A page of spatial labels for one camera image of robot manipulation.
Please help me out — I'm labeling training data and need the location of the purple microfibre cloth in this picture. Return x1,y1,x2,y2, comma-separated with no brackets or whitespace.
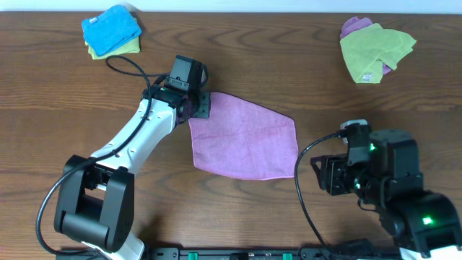
189,92,299,181

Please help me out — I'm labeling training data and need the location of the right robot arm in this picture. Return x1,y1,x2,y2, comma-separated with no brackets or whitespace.
310,126,461,257

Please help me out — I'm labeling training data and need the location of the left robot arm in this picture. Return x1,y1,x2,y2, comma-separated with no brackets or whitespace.
51,56,211,259

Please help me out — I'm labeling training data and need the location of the green folded cloth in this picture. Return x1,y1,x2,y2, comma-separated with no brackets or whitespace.
85,37,141,60

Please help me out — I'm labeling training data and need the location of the blue folded cloth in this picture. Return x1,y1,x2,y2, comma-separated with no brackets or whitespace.
81,4,141,56

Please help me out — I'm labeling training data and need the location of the green crumpled cloth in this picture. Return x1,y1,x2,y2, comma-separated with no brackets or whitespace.
340,23,417,84

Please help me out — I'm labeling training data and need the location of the purple crumpled cloth underneath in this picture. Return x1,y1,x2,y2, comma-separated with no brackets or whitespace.
339,16,392,76

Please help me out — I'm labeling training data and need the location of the left black cable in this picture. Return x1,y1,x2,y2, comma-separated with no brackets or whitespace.
35,55,170,256

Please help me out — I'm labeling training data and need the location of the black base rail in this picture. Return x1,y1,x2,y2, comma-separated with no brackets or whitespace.
142,248,401,260

